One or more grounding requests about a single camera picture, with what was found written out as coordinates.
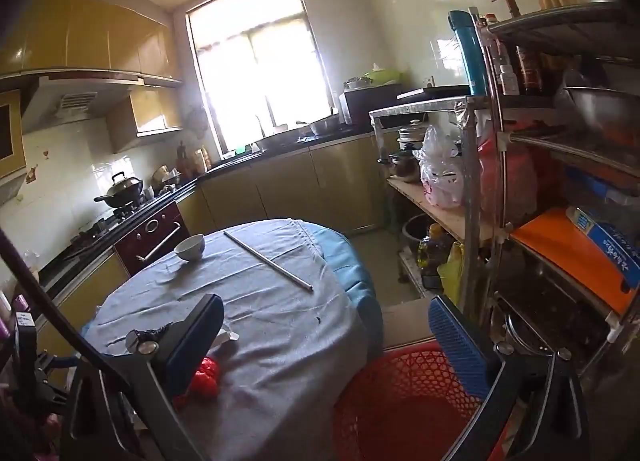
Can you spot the white pink printed plastic bag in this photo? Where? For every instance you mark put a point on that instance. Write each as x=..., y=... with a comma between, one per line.
x=440, y=171

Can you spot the metal mixing bowl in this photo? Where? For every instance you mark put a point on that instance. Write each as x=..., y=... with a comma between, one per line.
x=602, y=108

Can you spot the large yellow wall cabinet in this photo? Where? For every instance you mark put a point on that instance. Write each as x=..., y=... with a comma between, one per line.
x=85, y=41

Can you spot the yellow plastic bag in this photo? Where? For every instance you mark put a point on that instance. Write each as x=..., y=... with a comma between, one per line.
x=451, y=272

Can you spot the black bucket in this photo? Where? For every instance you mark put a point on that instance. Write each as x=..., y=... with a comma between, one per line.
x=415, y=233

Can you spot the dark sauce bottle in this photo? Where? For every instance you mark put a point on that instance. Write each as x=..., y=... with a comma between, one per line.
x=528, y=68

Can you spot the range hood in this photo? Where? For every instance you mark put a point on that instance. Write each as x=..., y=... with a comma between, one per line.
x=65, y=103

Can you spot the grey tablecloth round table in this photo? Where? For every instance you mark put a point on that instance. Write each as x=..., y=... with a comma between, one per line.
x=260, y=301

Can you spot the maroon oven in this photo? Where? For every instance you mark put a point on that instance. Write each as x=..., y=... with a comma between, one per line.
x=156, y=236

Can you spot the blue printed box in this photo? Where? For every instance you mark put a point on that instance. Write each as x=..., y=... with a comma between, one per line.
x=607, y=243

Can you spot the dark lidded pot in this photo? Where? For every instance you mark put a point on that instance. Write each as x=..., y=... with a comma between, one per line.
x=404, y=163

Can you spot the white printed carton box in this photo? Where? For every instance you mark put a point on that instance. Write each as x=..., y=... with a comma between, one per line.
x=228, y=336

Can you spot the amber jar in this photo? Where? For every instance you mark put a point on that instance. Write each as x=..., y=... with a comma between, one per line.
x=202, y=160

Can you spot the blue table cover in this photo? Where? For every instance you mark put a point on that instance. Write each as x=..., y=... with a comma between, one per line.
x=345, y=256

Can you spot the orange plastic bag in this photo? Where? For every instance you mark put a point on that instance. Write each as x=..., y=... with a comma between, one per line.
x=205, y=377

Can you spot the window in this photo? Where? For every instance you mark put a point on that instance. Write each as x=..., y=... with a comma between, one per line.
x=250, y=66

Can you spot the orange cutting board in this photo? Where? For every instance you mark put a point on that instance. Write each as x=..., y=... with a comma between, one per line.
x=565, y=258

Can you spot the purple plastic rod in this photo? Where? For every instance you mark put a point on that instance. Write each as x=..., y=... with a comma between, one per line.
x=16, y=303

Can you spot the cooking oil bottle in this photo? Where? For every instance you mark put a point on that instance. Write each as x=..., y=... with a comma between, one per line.
x=430, y=253

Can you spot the small yellow wall cabinet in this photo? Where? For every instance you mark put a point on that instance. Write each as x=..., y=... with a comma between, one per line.
x=147, y=117

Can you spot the black wok with lid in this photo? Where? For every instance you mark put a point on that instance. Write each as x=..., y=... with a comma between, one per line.
x=121, y=188

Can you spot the small white bottle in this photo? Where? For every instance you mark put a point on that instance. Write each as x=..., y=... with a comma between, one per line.
x=508, y=80

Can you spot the metal shelf rack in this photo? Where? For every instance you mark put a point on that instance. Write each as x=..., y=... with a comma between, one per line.
x=560, y=151

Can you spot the long thin pale stick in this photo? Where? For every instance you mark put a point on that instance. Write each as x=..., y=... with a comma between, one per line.
x=267, y=261

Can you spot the white rice cooker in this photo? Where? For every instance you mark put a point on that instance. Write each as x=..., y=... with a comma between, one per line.
x=411, y=135

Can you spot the blue thermos flask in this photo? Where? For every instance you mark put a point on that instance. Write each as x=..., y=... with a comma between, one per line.
x=467, y=53

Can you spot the red plastic basket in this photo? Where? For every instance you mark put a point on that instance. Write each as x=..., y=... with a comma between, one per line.
x=400, y=411

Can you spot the yellow base cabinets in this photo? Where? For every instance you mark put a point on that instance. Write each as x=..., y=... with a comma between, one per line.
x=300, y=186

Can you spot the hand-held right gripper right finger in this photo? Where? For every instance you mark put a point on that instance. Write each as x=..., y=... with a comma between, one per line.
x=460, y=346

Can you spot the white bowl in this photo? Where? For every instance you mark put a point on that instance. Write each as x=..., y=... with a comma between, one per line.
x=190, y=247

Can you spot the red plastic bag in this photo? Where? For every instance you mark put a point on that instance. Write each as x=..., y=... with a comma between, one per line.
x=505, y=176

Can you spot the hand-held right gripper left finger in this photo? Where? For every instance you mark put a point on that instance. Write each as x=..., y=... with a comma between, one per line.
x=191, y=341

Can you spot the green plastic container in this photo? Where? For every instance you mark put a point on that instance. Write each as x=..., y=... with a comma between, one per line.
x=382, y=76

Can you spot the gas stove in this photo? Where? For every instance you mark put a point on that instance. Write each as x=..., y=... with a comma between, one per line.
x=107, y=227

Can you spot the dark microwave oven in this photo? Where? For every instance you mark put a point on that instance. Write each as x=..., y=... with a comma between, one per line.
x=367, y=103

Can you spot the metal pot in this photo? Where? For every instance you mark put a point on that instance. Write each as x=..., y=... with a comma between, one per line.
x=320, y=126

